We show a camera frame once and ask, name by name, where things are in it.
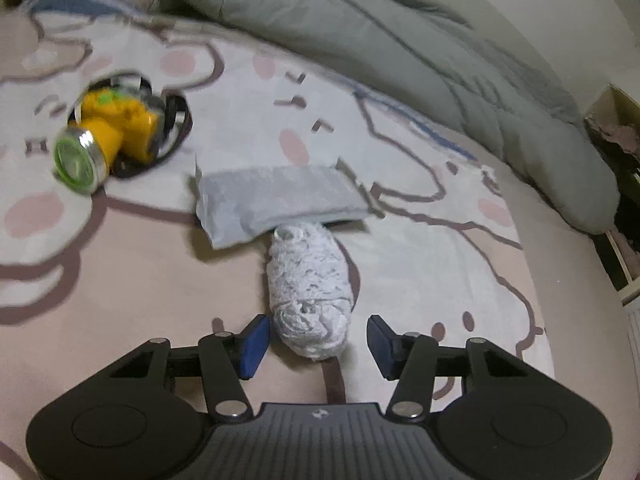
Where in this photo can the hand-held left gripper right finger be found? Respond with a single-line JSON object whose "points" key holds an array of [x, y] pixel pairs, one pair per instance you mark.
{"points": [[382, 352]]}

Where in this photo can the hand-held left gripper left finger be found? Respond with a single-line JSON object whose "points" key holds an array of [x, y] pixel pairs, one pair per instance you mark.
{"points": [[253, 347]]}

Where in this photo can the white cloth ball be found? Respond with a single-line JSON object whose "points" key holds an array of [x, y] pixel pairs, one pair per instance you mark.
{"points": [[307, 290]]}

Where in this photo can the bear printed blanket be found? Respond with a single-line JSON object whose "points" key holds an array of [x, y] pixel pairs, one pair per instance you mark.
{"points": [[150, 270]]}

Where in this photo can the grey packaged towel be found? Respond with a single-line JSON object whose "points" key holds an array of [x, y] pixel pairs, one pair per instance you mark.
{"points": [[275, 195]]}

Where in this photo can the cream open shelf unit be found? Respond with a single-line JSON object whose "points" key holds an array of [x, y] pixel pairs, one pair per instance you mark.
{"points": [[622, 270]]}

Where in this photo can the yellow headlamp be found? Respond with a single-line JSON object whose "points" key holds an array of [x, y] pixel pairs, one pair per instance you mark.
{"points": [[117, 120]]}

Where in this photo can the dark clothes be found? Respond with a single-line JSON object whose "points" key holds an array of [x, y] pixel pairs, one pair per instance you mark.
{"points": [[630, 195]]}

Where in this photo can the grey duvet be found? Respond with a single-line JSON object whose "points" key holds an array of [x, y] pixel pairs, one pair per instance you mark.
{"points": [[375, 40]]}

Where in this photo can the pink crumpled clothes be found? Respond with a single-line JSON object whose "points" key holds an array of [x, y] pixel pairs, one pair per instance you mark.
{"points": [[620, 135]]}

